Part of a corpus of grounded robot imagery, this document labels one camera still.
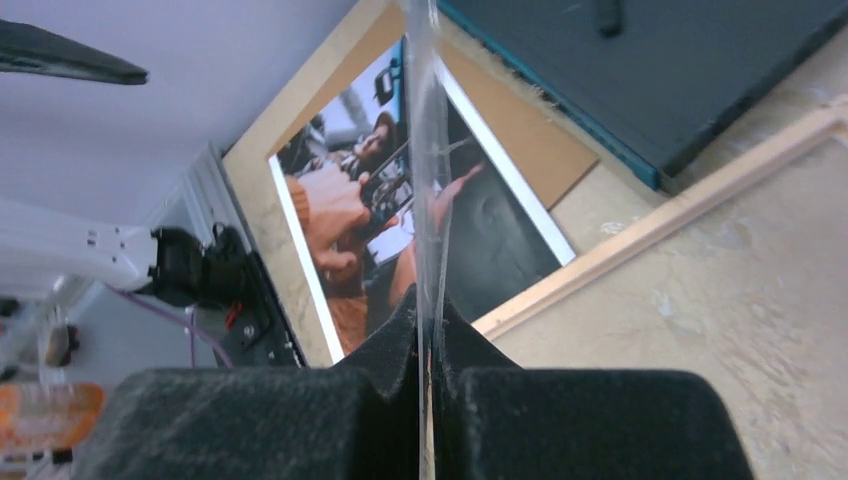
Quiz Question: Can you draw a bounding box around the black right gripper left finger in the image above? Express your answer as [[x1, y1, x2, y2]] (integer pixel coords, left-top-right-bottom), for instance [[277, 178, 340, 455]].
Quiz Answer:
[[73, 288, 419, 479]]

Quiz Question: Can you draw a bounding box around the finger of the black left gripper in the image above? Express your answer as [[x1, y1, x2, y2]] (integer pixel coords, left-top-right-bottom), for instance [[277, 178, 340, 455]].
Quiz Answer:
[[1, 20, 148, 85]]

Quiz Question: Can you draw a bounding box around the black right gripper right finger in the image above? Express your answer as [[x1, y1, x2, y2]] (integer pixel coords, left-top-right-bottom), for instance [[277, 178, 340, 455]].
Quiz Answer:
[[430, 300, 753, 479]]

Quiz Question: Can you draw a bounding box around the large printed photo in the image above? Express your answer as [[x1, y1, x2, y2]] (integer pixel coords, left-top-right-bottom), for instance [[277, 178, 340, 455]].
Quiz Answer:
[[269, 40, 576, 361]]

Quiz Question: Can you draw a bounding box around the white wooden picture frame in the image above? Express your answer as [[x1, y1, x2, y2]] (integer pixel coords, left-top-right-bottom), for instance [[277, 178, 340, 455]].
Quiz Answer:
[[471, 92, 848, 342]]

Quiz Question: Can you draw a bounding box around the clear acrylic sheet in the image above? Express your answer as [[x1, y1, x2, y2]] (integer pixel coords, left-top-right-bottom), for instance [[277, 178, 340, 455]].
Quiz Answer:
[[402, 1, 450, 479]]

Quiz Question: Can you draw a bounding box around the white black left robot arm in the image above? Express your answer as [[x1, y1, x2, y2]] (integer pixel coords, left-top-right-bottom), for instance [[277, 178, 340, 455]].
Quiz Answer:
[[1, 20, 250, 308]]

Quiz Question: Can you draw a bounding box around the brown cardboard backing board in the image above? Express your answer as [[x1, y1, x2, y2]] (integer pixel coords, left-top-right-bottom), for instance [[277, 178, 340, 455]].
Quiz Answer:
[[257, 1, 598, 208]]

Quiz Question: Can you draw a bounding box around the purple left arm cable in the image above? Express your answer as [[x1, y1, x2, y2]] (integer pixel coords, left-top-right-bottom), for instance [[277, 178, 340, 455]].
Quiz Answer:
[[112, 288, 234, 370]]

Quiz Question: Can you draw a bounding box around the dark network switch box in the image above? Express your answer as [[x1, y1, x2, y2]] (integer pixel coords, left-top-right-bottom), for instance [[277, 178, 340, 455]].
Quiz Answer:
[[440, 0, 847, 194]]

